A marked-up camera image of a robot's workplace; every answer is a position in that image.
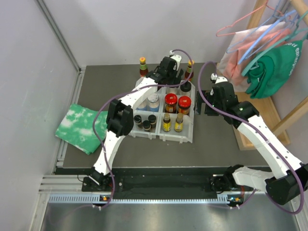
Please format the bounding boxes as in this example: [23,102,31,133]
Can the teal hanger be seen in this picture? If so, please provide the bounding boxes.
[238,10,308,76]

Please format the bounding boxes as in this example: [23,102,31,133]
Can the green garment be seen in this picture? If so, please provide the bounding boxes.
[245,40,303,99]

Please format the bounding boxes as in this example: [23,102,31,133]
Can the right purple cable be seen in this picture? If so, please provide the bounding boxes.
[197,61,305,215]

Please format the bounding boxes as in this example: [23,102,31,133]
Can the black cap pepper bottle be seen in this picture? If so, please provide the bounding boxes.
[134,115,143,129]
[142,120,152,132]

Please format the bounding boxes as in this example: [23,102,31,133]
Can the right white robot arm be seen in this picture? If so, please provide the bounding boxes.
[198,81,308,206]

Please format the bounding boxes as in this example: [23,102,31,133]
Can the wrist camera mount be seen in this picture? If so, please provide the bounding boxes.
[210,73,228,84]
[169,51,182,71]

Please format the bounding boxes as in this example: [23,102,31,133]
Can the black lid shaker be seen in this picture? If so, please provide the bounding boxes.
[166,87,178,95]
[180,81,192,97]

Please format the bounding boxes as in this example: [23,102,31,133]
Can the right white organizer tray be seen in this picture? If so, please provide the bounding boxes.
[156,83,195,143]

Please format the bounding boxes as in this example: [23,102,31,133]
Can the green white cloth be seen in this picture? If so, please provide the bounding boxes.
[55,104,108,155]

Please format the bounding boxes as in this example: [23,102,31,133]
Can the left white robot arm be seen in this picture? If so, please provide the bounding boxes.
[90,54,183,191]

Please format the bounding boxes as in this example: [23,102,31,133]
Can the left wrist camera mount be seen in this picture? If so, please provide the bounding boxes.
[169,51,182,71]

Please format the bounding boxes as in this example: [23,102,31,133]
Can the yellow label brown bottle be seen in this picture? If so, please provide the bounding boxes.
[163,113,171,132]
[174,113,183,132]

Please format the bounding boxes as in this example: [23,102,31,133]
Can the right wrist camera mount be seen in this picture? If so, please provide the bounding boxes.
[210,73,228,84]

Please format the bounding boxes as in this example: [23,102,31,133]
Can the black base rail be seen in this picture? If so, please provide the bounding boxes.
[82,167,241,200]

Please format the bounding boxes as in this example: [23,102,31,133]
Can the red lid sauce jar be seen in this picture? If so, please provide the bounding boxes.
[165,93,178,114]
[178,96,192,115]

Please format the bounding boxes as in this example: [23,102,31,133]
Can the silver lid salt jar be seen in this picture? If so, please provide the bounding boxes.
[147,93,160,112]
[136,100,148,111]

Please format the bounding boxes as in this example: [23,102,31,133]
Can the small black cap spice bottle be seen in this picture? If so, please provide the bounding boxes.
[148,115,157,132]

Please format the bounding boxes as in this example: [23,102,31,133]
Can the wooden clothes rack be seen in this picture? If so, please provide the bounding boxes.
[234,0,308,151]

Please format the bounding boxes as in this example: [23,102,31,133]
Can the pink hanger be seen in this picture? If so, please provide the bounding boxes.
[215,0,286,38]

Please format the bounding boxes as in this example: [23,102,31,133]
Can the left orange cap sauce bottle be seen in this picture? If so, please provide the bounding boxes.
[139,57,149,77]

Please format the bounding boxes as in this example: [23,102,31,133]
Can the pink white garment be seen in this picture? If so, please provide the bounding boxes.
[218,22,291,92]

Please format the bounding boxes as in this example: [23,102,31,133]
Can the blue hanger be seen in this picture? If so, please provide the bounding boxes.
[226,9,299,64]

